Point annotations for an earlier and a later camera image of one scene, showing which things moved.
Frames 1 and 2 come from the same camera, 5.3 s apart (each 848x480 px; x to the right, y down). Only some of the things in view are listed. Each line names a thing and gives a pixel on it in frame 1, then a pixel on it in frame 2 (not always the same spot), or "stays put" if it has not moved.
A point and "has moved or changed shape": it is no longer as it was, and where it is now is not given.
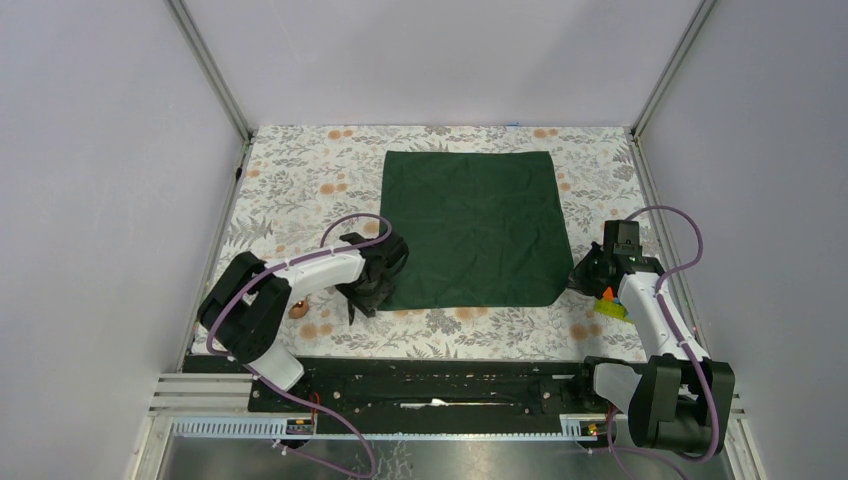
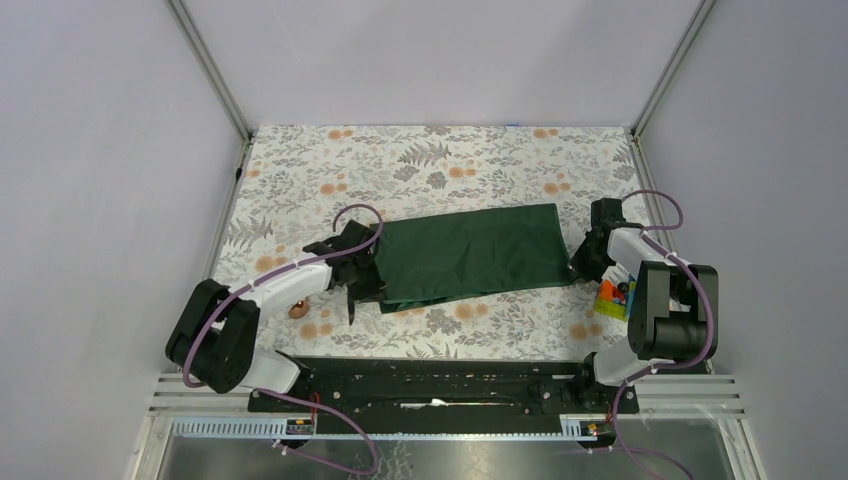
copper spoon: x=299 y=308 stays put
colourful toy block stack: x=610 y=305 stays put
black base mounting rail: x=428 y=385 stays put
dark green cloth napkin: x=482 y=228 has moved or changed shape
